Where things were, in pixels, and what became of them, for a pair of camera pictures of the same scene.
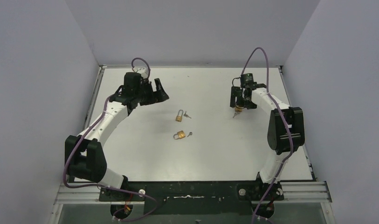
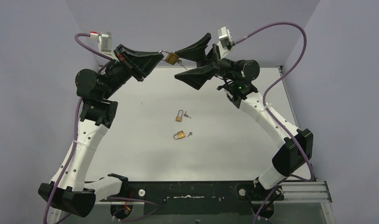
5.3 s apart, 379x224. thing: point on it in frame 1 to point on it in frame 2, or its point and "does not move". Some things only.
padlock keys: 186,115 does not move
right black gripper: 236,92 to 196,77
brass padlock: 179,117 does not move
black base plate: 193,198 does not move
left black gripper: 152,94 to 127,64
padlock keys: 235,114 to 181,64
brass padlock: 180,135 does not move
